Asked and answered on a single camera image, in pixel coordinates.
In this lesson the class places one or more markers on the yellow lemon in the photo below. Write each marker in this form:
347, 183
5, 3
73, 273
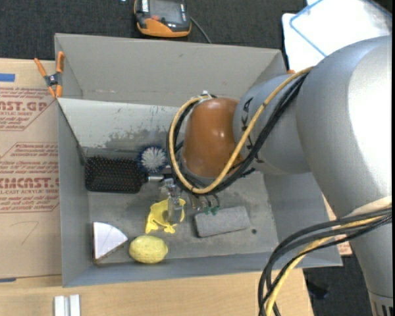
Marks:
148, 249

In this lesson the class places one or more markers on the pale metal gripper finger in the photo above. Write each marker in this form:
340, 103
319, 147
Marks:
170, 211
178, 209

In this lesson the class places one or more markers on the yellow rubber toy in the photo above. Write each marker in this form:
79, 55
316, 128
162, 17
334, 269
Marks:
156, 214

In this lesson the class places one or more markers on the black paddle hairbrush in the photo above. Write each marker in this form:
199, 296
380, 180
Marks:
113, 174

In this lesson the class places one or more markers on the brown cardboard board red print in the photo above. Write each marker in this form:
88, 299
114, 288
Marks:
26, 242

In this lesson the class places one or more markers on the grey metal bin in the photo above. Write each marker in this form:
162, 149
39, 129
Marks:
158, 77

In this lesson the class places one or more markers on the grey stone block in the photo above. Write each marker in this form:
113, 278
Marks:
222, 221

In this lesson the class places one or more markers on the white quarter-round wedge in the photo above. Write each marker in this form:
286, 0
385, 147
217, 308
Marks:
105, 240

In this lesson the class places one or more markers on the blue and white round brush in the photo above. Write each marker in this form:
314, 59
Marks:
153, 159

